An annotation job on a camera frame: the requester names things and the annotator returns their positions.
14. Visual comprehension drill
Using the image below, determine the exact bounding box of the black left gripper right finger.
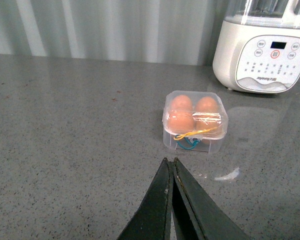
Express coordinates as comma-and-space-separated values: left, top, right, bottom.
172, 158, 251, 240

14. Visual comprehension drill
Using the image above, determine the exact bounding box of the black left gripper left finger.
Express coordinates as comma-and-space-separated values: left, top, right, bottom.
118, 158, 174, 240

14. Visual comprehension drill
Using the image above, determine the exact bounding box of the clear plastic egg box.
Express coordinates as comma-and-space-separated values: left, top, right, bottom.
162, 90, 229, 153

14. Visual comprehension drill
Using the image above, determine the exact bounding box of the brown egg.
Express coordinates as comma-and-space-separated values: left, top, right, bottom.
170, 94, 193, 112
195, 113, 222, 145
167, 111, 195, 133
195, 96, 219, 113

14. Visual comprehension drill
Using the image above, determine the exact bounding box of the blue rubber band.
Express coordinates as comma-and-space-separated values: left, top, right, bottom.
176, 137, 200, 151

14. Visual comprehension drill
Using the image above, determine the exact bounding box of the yellow rubber band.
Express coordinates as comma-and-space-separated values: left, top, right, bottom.
173, 127, 218, 141

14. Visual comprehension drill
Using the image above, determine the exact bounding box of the white Joyoung blender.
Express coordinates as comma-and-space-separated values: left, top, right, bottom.
212, 0, 300, 94

